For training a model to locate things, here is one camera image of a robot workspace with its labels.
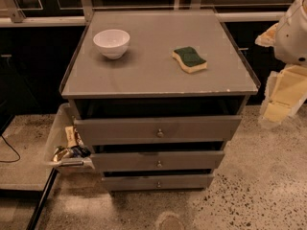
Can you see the white ceramic bowl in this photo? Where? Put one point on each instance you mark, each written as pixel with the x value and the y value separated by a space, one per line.
pixel 112 43

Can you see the black floor bar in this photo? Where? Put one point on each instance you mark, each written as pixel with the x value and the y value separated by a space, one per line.
pixel 42 200

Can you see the grey drawer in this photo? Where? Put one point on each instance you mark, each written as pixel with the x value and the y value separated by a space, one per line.
pixel 157 182
pixel 157 130
pixel 157 161

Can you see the grey drawer cabinet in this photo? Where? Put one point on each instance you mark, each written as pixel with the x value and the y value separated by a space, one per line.
pixel 147 82

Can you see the metal railing frame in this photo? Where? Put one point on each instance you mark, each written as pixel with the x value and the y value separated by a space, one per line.
pixel 80 11

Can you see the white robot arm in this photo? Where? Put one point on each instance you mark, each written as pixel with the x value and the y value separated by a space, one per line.
pixel 290 44

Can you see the green and yellow sponge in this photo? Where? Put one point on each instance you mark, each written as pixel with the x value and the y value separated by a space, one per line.
pixel 189 59

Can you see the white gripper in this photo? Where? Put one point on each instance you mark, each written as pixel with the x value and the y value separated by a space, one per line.
pixel 293 38

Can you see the grey middle drawer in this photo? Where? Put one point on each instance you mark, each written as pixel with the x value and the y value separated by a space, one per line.
pixel 157 161

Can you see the grey top drawer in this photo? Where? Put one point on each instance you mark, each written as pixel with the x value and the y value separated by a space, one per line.
pixel 157 130

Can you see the grey bottom drawer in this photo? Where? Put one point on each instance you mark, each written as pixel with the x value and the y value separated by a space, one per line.
pixel 157 182

